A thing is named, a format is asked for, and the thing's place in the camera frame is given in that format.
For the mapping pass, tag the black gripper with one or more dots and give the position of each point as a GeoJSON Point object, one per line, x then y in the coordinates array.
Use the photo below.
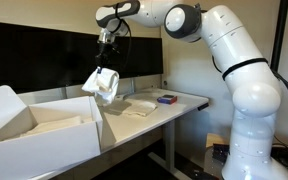
{"type": "Point", "coordinates": [106, 45]}

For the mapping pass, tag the white cloth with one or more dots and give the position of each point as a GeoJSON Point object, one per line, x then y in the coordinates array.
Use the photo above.
{"type": "Point", "coordinates": [133, 107]}
{"type": "Point", "coordinates": [55, 125]}
{"type": "Point", "coordinates": [103, 83]}

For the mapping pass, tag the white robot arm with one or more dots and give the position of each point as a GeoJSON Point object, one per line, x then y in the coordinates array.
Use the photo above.
{"type": "Point", "coordinates": [254, 89]}

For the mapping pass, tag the folded white cloth on table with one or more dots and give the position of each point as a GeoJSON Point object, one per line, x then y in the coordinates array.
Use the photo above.
{"type": "Point", "coordinates": [133, 107]}

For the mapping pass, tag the red and blue small box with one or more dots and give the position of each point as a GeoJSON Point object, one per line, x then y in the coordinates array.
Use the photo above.
{"type": "Point", "coordinates": [167, 99]}

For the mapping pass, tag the white cloth in box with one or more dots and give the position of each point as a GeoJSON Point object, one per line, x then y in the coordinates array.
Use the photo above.
{"type": "Point", "coordinates": [55, 125]}

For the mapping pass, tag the white cardboard box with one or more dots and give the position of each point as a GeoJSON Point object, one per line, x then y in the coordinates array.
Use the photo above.
{"type": "Point", "coordinates": [22, 158]}

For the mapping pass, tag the white desk leg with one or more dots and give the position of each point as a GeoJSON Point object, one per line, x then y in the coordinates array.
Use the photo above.
{"type": "Point", "coordinates": [168, 163]}

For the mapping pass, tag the black vertical pole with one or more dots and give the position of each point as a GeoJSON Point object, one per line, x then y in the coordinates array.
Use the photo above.
{"type": "Point", "coordinates": [279, 34]}

